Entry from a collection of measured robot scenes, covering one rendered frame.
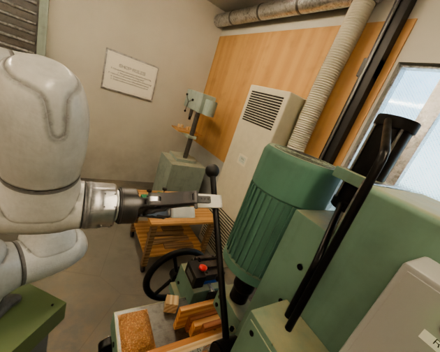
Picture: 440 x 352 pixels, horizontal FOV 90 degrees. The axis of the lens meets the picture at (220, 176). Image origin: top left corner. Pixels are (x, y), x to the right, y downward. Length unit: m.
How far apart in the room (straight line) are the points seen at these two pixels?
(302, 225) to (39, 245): 0.84
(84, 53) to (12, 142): 2.91
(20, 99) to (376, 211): 0.43
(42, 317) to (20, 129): 0.84
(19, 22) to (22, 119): 2.92
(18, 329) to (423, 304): 1.05
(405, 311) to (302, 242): 0.20
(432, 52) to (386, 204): 1.66
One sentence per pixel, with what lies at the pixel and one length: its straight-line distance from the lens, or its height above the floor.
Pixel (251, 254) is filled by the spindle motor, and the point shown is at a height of 1.27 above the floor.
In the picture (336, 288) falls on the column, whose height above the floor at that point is 1.38.
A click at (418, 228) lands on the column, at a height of 1.50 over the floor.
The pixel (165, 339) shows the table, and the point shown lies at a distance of 0.79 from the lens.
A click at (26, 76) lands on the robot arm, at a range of 0.34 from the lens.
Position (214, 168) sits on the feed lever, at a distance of 0.53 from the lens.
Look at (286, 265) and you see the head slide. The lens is 0.47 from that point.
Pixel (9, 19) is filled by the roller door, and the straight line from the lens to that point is 3.25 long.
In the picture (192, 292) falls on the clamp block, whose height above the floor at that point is 0.95.
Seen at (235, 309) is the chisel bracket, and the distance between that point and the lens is 0.69.
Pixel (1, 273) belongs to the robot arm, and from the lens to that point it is 0.97.
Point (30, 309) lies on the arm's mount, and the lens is 1.13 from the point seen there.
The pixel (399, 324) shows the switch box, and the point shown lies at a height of 1.43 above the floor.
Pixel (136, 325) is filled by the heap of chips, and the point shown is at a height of 0.93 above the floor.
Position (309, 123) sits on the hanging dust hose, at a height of 1.62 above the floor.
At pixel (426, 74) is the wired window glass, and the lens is 1.97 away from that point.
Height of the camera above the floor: 1.56
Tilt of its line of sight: 18 degrees down
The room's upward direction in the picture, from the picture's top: 19 degrees clockwise
